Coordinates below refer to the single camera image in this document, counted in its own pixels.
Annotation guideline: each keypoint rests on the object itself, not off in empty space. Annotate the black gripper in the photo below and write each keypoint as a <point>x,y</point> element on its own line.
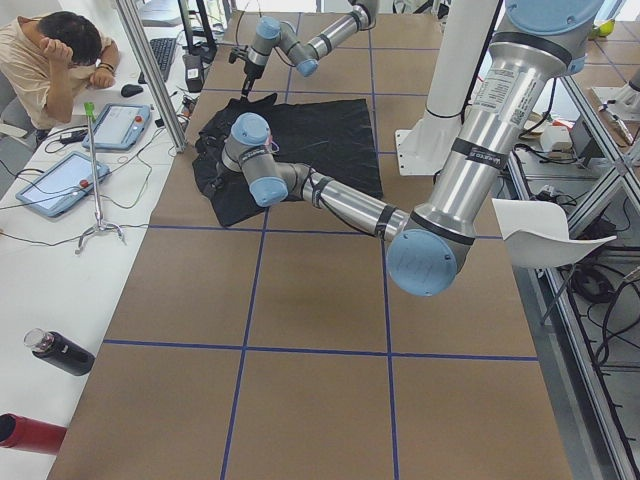
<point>250,73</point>

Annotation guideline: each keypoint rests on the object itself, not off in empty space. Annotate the black graphic t-shirt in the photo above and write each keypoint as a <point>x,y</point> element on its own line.
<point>335,138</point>

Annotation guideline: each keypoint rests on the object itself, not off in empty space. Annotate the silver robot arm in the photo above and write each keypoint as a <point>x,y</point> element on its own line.
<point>273,35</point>
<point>495,60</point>

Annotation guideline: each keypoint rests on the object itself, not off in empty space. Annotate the black box white label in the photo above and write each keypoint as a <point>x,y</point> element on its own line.
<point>194,73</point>

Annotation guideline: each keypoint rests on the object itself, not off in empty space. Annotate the black keyboard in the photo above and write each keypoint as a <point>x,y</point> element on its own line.
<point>163,50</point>

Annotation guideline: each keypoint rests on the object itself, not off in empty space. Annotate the black computer mouse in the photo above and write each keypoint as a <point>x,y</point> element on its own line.
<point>130,90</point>

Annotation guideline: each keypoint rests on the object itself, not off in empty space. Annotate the far blue teach pendant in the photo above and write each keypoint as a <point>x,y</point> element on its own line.
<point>118,127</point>

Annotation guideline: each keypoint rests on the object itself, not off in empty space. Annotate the blue teach pendant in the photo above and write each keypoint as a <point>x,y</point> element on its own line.
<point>118,127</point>
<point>60,187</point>

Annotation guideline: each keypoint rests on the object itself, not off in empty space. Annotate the silver tripod stand green top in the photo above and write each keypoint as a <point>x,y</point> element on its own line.
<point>101,225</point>

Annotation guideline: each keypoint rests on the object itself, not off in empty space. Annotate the seated person beige shirt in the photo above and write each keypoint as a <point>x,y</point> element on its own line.
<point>49,60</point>

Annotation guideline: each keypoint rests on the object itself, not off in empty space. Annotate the near blue teach pendant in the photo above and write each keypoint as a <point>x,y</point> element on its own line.
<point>60,187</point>

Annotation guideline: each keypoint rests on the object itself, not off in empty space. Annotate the brown paper table cover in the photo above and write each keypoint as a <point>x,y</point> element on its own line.
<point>280,349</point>

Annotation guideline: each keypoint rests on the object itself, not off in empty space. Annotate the white power adapter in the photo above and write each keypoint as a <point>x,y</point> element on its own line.
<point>556,138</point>

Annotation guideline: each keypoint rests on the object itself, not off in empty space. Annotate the white plastic chair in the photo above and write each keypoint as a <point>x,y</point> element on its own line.
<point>536,234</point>

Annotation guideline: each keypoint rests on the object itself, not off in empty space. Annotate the black water bottle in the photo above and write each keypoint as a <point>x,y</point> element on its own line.
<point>57,350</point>

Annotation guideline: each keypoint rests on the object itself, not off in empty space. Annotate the red water bottle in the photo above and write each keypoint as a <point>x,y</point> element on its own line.
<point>26,434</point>

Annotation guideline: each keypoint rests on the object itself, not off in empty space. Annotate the aluminium frame post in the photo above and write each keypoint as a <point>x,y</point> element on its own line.
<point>143,53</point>

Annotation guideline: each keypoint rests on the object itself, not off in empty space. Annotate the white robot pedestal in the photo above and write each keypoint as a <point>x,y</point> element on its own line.
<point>424,149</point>

